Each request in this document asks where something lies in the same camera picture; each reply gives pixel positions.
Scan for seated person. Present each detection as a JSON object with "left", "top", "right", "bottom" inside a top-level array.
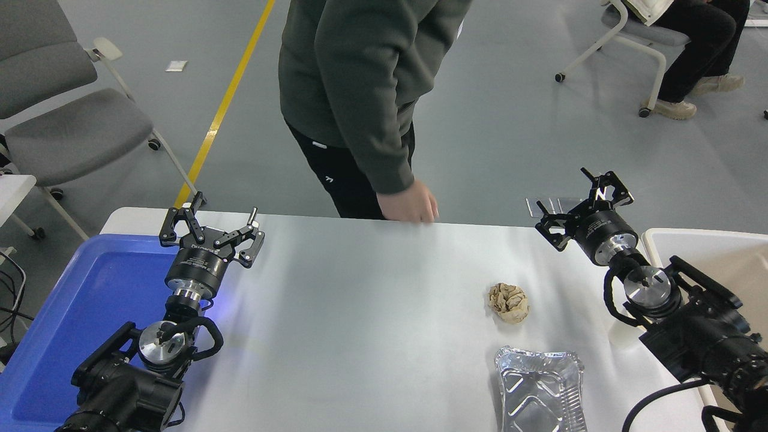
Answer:
[{"left": 621, "top": 0, "right": 751, "bottom": 121}]

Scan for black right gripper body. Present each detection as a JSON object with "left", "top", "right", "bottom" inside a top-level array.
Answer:
[{"left": 570, "top": 204, "right": 637, "bottom": 266}]

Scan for white framed wheeled chair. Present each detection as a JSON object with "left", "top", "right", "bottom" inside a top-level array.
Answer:
[{"left": 555, "top": 0, "right": 691, "bottom": 118}]

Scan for standing person's hand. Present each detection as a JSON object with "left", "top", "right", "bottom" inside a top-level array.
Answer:
[{"left": 377, "top": 179, "right": 439, "bottom": 224}]

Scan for black cable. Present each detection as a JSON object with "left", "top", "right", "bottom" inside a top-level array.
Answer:
[
  {"left": 0, "top": 251, "right": 28, "bottom": 314},
  {"left": 0, "top": 307, "right": 35, "bottom": 328}
]

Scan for crumpled tan paper ball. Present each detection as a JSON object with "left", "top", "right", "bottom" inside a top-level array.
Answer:
[{"left": 487, "top": 283, "right": 530, "bottom": 325}]

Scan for silver foil tray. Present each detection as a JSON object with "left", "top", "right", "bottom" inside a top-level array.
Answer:
[{"left": 494, "top": 346, "right": 587, "bottom": 432}]

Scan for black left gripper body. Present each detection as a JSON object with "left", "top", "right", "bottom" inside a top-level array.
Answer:
[{"left": 165, "top": 231, "right": 236, "bottom": 298}]

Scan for large pale bin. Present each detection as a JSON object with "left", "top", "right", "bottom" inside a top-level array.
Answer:
[{"left": 641, "top": 228, "right": 768, "bottom": 432}]

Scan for blue plastic tray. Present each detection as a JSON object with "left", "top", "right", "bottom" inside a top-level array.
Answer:
[{"left": 0, "top": 233, "right": 181, "bottom": 432}]

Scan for grey office chair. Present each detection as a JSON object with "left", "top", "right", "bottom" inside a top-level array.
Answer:
[{"left": 0, "top": 0, "right": 205, "bottom": 241}]

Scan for white paper cup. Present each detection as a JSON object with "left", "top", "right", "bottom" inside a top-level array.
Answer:
[{"left": 606, "top": 321, "right": 646, "bottom": 353}]

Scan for small white side table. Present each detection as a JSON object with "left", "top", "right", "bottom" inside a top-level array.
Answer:
[{"left": 0, "top": 174, "right": 38, "bottom": 229}]

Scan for standing person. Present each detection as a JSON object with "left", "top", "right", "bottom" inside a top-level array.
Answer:
[{"left": 278, "top": 0, "right": 475, "bottom": 220}]

